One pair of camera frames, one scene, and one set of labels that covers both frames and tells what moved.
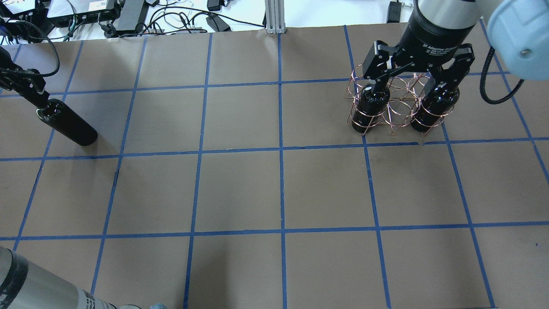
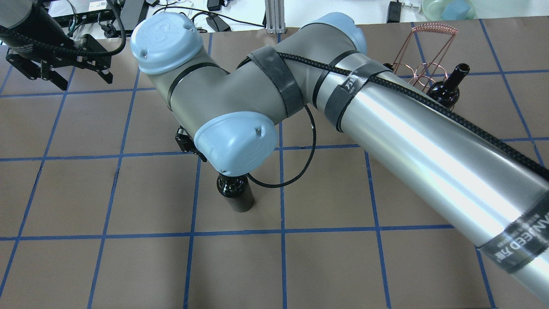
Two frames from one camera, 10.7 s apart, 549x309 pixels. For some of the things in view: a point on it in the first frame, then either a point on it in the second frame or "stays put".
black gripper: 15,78 -> 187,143
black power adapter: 393,12 stays put
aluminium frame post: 275,16 stays put
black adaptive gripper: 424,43 -> 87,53
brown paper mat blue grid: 225,174 stays put
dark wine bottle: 57,115 -> 237,191
